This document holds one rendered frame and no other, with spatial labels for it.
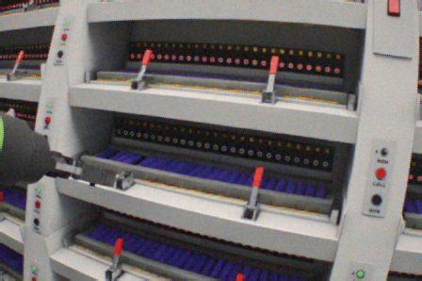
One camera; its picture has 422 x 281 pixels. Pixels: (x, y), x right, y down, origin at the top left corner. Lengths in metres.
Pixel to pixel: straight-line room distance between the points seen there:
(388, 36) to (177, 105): 0.40
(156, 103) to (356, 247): 0.44
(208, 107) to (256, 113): 0.09
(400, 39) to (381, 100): 0.11
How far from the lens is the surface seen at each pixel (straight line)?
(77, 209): 0.89
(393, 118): 0.57
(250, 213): 0.61
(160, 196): 0.66
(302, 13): 0.63
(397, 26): 0.61
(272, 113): 0.58
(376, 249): 0.58
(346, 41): 0.81
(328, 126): 0.57
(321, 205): 0.63
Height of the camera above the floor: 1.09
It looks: 1 degrees up
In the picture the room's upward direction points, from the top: 9 degrees clockwise
